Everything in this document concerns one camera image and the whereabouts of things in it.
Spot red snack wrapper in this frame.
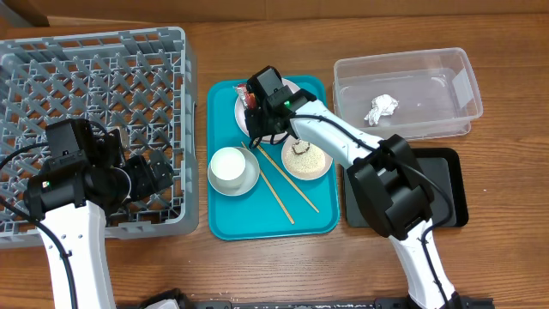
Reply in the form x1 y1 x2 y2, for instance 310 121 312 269
234 83 257 111

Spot rice and food scraps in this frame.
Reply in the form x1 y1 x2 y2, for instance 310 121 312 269
284 140 326 174

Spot pink bowl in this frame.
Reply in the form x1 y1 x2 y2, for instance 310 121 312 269
281 136 333 180

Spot white plastic cup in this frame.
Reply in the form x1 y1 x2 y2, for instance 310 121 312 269
209 147 246 189

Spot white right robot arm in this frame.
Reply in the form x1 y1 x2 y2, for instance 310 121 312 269
244 66 460 308

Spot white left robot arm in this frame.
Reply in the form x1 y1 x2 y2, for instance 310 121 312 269
23 118 173 308

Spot grey plastic dishwasher rack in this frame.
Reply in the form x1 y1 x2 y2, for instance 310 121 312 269
1 27 199 249

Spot clear plastic waste bin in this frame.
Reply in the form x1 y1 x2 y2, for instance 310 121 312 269
333 47 483 140

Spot large white round plate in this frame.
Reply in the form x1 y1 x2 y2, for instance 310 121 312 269
234 78 300 143

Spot right wooden chopstick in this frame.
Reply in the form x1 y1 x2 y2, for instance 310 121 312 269
256 146 320 213

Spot wooden chopstick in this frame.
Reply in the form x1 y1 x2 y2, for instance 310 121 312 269
256 146 320 213
241 142 295 225

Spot grey shallow bowl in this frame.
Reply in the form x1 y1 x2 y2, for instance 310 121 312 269
208 147 260 197

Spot left wooden chopstick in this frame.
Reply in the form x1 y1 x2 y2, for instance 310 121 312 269
241 142 295 225

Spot teal plastic serving tray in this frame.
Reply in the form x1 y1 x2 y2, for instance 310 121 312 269
207 79 340 240

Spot black rectangular tray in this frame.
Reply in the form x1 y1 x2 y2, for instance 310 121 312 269
342 148 468 227

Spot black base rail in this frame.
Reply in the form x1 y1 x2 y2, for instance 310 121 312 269
118 288 495 309

